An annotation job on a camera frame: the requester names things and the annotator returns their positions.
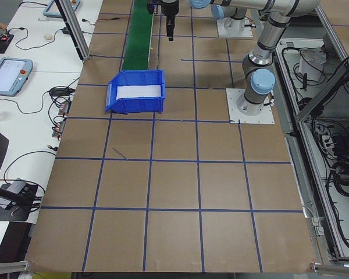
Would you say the green conveyor belt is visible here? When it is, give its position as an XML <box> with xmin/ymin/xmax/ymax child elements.
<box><xmin>121</xmin><ymin>0</ymin><xmax>155</xmax><ymax>71</ymax></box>

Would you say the blue plastic storage bin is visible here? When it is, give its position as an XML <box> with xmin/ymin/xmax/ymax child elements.
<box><xmin>104</xmin><ymin>69</ymin><xmax>166</xmax><ymax>115</ymax></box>

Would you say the light blue teach pendant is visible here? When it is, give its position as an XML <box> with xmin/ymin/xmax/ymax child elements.
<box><xmin>42</xmin><ymin>0</ymin><xmax>83</xmax><ymax>19</ymax></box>
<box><xmin>0</xmin><ymin>57</ymin><xmax>34</xmax><ymax>97</ymax></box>

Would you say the small circuit board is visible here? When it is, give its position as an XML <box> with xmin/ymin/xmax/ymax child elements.
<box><xmin>52</xmin><ymin>120</ymin><xmax>66</xmax><ymax>139</ymax></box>
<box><xmin>58</xmin><ymin>100</ymin><xmax>72</xmax><ymax>117</ymax></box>

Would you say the white wrapped box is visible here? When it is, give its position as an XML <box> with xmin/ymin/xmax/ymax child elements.
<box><xmin>298</xmin><ymin>48</ymin><xmax>328</xmax><ymax>83</ymax></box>

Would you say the black mat with electronics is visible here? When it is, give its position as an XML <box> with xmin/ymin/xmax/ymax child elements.
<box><xmin>0</xmin><ymin>32</ymin><xmax>15</xmax><ymax>55</ymax></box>

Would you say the white desk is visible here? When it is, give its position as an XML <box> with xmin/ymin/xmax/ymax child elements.
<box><xmin>0</xmin><ymin>0</ymin><xmax>104</xmax><ymax>262</ymax></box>

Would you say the white power strip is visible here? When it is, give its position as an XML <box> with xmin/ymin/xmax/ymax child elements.
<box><xmin>319</xmin><ymin>123</ymin><xmax>340</xmax><ymax>158</ymax></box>

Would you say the thin red wire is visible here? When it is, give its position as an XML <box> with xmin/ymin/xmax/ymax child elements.
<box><xmin>97</xmin><ymin>16</ymin><xmax>131</xmax><ymax>23</ymax></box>

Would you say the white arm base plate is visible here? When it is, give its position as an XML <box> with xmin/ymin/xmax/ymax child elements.
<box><xmin>216</xmin><ymin>17</ymin><xmax>254</xmax><ymax>40</ymax></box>
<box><xmin>226</xmin><ymin>88</ymin><xmax>276</xmax><ymax>125</ymax></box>

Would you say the aluminium profile post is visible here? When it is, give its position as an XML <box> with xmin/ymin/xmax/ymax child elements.
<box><xmin>54</xmin><ymin>0</ymin><xmax>91</xmax><ymax>61</ymax></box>

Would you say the V-shaped metal bar frame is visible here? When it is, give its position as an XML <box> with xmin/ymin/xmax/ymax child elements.
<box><xmin>275</xmin><ymin>0</ymin><xmax>349</xmax><ymax>262</ymax></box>

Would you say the black cable bundle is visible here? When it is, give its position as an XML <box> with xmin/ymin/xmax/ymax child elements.
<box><xmin>325</xmin><ymin>158</ymin><xmax>349</xmax><ymax>198</ymax></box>

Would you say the black camera stand base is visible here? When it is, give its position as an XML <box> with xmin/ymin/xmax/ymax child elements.
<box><xmin>0</xmin><ymin>179</ymin><xmax>44</xmax><ymax>224</ymax></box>

